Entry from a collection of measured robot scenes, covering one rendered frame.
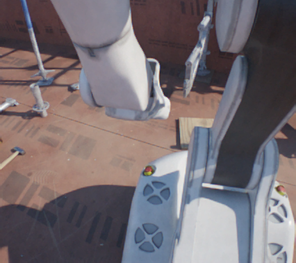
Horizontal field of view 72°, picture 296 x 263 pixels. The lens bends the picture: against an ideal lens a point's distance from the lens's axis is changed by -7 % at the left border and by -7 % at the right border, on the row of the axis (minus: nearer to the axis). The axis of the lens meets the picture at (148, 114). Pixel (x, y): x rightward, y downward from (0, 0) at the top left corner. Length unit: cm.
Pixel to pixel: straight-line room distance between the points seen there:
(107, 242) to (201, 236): 57
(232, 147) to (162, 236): 38
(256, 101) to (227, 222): 34
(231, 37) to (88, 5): 19
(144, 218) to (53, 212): 59
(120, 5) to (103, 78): 8
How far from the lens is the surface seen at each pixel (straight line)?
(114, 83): 24
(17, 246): 122
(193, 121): 160
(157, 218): 75
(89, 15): 18
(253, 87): 37
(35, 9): 334
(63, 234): 116
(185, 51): 236
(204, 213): 62
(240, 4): 29
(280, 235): 83
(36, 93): 169
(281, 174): 148
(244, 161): 58
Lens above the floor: 102
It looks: 38 degrees down
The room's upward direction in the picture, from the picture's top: straight up
